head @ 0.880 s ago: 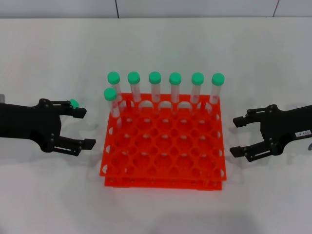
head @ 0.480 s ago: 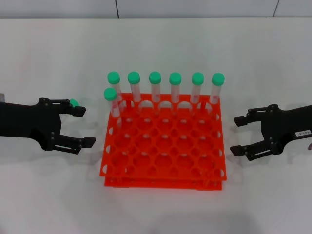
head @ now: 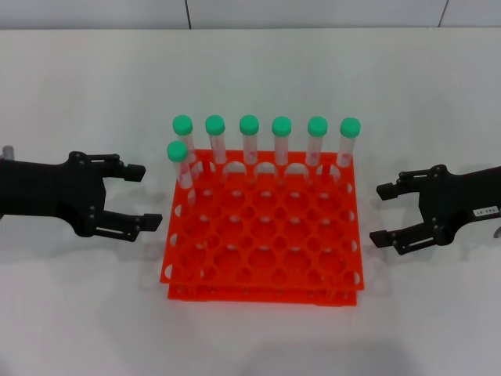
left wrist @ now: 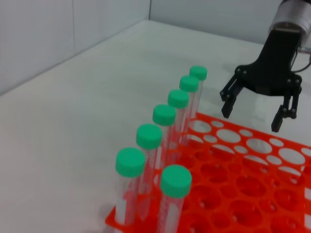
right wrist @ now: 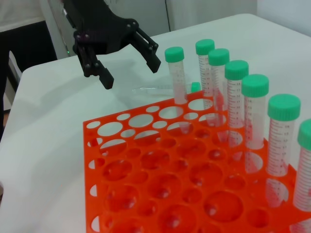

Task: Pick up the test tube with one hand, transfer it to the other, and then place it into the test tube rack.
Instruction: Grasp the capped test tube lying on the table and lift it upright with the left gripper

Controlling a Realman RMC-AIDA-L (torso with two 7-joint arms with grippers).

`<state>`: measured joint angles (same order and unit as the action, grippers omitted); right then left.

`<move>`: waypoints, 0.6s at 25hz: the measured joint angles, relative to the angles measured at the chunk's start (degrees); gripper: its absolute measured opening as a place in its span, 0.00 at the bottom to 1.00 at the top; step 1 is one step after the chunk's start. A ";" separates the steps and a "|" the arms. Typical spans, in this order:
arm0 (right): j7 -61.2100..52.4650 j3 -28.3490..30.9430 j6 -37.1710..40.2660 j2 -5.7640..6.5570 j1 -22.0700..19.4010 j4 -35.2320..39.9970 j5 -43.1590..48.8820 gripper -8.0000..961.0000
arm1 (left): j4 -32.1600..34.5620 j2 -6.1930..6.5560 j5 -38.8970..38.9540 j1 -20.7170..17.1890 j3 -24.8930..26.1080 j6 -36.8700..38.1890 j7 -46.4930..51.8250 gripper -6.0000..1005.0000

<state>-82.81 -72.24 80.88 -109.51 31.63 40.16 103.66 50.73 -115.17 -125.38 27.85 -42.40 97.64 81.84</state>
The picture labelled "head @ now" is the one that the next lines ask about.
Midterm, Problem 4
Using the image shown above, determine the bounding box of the orange plastic test tube rack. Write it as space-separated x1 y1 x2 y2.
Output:
159 148 366 310

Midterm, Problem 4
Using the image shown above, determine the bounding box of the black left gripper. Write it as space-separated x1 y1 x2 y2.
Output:
0 152 164 242

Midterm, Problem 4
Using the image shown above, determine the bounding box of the green-capped clear test tube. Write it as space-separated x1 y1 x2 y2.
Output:
305 116 329 168
239 114 261 165
204 114 228 165
166 140 197 211
336 117 362 168
271 116 293 168
171 114 199 175

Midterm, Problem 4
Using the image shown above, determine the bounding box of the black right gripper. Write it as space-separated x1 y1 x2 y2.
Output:
369 164 501 256

